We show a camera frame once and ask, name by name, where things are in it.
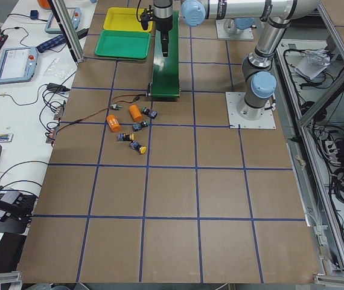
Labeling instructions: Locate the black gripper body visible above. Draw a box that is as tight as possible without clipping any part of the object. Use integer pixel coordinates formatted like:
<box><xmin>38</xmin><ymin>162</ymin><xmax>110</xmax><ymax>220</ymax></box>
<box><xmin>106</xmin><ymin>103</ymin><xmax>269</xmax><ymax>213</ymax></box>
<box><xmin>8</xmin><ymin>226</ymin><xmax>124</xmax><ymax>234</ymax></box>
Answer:
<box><xmin>155</xmin><ymin>17</ymin><xmax>171</xmax><ymax>44</ymax></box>

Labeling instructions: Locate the plain orange cylinder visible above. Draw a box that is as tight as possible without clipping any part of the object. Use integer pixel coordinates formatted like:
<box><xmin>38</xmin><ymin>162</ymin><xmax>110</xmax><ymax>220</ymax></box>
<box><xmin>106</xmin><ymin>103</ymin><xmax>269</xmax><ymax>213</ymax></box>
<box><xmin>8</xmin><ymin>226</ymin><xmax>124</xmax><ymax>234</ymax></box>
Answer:
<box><xmin>129</xmin><ymin>105</ymin><xmax>143</xmax><ymax>122</ymax></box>

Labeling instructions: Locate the green mushroom push button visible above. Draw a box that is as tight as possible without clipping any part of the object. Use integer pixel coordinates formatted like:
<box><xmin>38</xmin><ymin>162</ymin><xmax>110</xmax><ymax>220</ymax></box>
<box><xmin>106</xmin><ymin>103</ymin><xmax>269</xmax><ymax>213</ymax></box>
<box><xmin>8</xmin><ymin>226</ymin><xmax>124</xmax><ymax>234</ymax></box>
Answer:
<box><xmin>132</xmin><ymin>120</ymin><xmax>149</xmax><ymax>132</ymax></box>

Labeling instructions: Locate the orange cylinder with 4680 print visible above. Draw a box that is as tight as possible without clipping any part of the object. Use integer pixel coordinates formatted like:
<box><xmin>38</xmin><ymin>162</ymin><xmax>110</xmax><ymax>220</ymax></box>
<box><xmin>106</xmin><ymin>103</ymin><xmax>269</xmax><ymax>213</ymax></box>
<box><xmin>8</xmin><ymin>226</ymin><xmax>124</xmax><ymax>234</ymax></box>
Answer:
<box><xmin>106</xmin><ymin>114</ymin><xmax>121</xmax><ymax>132</ymax></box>

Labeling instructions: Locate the yellow mushroom push button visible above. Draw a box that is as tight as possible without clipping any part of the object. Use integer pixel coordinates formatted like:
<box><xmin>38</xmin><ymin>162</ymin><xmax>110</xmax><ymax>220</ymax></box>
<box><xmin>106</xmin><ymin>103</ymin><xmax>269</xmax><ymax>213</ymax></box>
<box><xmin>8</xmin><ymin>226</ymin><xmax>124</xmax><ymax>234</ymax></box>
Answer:
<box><xmin>130</xmin><ymin>140</ymin><xmax>147</xmax><ymax>155</ymax></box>

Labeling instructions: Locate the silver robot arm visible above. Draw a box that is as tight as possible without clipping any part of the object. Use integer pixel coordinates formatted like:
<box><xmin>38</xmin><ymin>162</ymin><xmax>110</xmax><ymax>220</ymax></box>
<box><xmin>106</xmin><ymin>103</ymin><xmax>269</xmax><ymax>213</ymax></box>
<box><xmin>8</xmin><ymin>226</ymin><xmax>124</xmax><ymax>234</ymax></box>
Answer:
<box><xmin>242</xmin><ymin>1</ymin><xmax>320</xmax><ymax>114</ymax></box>
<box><xmin>180</xmin><ymin>0</ymin><xmax>320</xmax><ymax>67</ymax></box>

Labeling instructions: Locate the green conveyor belt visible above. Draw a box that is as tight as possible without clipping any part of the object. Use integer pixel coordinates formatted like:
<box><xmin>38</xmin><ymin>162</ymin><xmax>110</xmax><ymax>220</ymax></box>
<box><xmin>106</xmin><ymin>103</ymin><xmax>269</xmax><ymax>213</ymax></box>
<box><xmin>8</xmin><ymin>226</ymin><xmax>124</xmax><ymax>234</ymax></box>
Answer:
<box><xmin>148</xmin><ymin>10</ymin><xmax>180</xmax><ymax>100</ymax></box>

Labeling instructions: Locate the green plastic tray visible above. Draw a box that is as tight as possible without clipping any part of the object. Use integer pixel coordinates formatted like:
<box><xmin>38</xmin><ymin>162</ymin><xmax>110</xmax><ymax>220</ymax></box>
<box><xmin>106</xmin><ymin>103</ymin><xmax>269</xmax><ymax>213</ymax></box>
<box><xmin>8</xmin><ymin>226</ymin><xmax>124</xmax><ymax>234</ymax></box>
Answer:
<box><xmin>95</xmin><ymin>30</ymin><xmax>151</xmax><ymax>60</ymax></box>

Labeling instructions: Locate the yellow plastic tray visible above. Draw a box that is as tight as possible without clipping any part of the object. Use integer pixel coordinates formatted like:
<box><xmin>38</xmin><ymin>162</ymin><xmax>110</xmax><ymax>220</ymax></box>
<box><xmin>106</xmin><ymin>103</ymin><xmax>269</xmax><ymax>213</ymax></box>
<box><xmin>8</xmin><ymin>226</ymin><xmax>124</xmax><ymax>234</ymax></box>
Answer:
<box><xmin>103</xmin><ymin>7</ymin><xmax>153</xmax><ymax>33</ymax></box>

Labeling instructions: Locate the small motor controller board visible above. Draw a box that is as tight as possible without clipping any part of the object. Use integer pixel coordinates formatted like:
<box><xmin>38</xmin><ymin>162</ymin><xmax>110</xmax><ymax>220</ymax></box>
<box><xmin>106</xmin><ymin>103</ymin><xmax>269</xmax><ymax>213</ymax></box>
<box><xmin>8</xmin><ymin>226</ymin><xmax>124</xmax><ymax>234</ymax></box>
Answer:
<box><xmin>109</xmin><ymin>103</ymin><xmax>122</xmax><ymax>111</ymax></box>

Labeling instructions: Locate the teach pendant far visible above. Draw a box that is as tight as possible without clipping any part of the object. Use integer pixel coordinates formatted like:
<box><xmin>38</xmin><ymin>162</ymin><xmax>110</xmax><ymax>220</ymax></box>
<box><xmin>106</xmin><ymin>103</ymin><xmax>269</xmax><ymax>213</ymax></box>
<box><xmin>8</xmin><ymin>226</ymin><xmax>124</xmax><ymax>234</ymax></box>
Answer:
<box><xmin>44</xmin><ymin>7</ymin><xmax>82</xmax><ymax>34</ymax></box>

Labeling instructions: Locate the teach pendant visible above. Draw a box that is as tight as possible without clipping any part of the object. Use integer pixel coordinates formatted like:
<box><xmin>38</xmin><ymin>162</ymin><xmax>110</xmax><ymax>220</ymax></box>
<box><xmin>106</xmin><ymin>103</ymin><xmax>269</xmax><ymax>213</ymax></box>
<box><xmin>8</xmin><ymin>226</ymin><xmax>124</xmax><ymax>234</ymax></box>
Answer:
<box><xmin>44</xmin><ymin>7</ymin><xmax>82</xmax><ymax>34</ymax></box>
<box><xmin>0</xmin><ymin>47</ymin><xmax>38</xmax><ymax>85</ymax></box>

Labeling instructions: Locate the teach pendant near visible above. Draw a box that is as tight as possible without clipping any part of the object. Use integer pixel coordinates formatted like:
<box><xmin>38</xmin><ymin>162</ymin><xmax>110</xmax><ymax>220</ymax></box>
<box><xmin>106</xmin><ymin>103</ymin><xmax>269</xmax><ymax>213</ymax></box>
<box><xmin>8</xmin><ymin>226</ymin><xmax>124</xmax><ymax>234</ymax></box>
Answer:
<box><xmin>0</xmin><ymin>47</ymin><xmax>38</xmax><ymax>85</ymax></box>

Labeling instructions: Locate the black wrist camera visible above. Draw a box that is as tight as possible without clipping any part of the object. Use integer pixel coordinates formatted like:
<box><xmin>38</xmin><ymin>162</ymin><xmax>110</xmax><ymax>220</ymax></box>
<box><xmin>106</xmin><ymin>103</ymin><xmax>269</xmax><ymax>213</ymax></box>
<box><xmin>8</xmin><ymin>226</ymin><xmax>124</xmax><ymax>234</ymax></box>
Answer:
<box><xmin>139</xmin><ymin>7</ymin><xmax>153</xmax><ymax>31</ymax></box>

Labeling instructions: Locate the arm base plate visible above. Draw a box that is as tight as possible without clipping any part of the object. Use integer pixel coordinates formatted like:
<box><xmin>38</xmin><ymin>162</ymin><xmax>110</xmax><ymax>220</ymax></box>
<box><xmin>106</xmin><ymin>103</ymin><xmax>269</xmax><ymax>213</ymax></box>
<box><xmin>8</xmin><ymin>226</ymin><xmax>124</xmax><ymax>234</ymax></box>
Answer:
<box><xmin>225</xmin><ymin>92</ymin><xmax>276</xmax><ymax>130</ymax></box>
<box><xmin>215</xmin><ymin>18</ymin><xmax>255</xmax><ymax>41</ymax></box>

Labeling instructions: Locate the red black power cable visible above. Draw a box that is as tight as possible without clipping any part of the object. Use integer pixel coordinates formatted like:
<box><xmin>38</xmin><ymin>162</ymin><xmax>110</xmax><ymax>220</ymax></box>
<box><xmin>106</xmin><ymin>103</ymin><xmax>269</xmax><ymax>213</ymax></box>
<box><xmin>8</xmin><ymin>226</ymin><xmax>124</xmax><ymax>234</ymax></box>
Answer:
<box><xmin>56</xmin><ymin>94</ymin><xmax>147</xmax><ymax>132</ymax></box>

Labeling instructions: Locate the aluminium frame post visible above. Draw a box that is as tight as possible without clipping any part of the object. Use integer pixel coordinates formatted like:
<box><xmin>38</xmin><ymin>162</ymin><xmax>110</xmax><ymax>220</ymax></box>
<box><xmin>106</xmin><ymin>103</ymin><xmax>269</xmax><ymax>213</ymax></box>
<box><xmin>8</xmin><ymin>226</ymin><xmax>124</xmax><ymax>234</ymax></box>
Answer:
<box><xmin>48</xmin><ymin>0</ymin><xmax>84</xmax><ymax>63</ymax></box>

